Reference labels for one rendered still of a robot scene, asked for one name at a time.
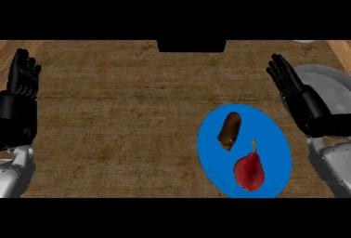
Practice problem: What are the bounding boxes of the brown oblong sweet potato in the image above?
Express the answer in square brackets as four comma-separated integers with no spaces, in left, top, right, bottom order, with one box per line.
[217,112,243,152]

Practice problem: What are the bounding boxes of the brown woven placemat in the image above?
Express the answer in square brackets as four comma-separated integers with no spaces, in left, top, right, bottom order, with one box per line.
[19,39,351,199]

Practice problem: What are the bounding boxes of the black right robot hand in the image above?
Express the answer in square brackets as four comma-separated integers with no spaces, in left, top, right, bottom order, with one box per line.
[264,53,351,139]

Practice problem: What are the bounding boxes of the red pear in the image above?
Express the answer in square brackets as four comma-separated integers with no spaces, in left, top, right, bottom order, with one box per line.
[233,139,265,192]

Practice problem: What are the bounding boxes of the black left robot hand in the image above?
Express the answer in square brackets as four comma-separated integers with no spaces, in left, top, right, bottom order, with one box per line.
[0,47,44,152]

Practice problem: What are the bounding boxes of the grey pan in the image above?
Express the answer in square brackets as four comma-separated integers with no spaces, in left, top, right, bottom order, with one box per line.
[290,63,351,116]

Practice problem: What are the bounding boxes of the black rectangular object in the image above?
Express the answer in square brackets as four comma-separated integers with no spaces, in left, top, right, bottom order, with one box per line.
[156,39,227,53]

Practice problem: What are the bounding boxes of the blue plate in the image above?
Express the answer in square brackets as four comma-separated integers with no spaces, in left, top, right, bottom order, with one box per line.
[196,103,293,199]

